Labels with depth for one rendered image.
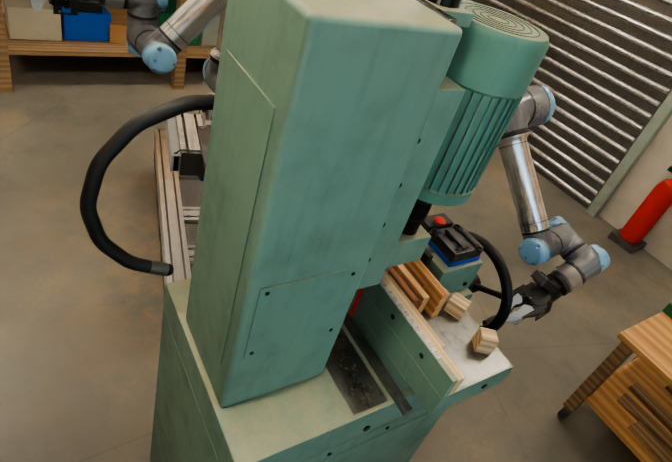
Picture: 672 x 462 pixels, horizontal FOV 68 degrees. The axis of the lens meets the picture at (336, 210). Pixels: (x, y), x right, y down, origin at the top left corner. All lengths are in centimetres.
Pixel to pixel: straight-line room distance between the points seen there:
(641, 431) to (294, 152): 202
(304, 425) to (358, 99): 63
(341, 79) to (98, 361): 163
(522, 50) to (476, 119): 12
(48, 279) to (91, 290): 17
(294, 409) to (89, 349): 118
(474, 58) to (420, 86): 16
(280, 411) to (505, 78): 70
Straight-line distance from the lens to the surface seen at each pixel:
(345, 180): 68
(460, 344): 112
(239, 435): 98
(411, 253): 106
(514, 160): 143
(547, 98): 156
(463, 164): 88
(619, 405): 245
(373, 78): 60
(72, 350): 208
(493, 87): 81
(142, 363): 202
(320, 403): 104
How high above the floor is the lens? 166
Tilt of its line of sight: 35 degrees down
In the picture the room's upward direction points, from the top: 18 degrees clockwise
